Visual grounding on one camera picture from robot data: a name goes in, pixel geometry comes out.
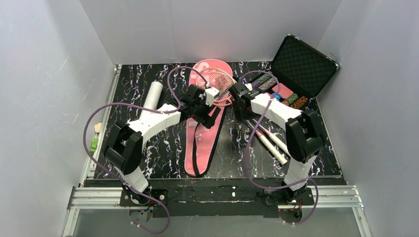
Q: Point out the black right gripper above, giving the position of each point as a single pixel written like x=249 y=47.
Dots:
x=237 y=106

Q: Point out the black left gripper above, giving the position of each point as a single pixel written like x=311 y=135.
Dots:
x=203 y=112

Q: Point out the pink racket bag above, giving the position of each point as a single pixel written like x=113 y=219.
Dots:
x=201 y=142

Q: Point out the pink badminton racket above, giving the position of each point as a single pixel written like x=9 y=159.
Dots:
x=219 y=78
x=229 y=100

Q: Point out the white shuttlecock tube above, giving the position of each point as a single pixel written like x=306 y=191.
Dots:
x=153 y=95

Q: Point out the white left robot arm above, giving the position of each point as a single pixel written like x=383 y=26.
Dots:
x=126 y=140

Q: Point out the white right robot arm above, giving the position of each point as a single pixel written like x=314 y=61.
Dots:
x=305 y=137

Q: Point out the blue dealer chip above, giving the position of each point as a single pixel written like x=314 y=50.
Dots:
x=277 y=96

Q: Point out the pink playing card deck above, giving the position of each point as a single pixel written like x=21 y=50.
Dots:
x=284 y=92

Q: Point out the black poker chip case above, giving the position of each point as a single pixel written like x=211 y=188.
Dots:
x=301 y=68

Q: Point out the tan wooden block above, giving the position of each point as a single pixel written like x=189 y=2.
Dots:
x=97 y=127

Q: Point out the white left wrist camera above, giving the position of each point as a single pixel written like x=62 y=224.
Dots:
x=211 y=94

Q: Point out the green clip on wall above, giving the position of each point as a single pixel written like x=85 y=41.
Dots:
x=93 y=146

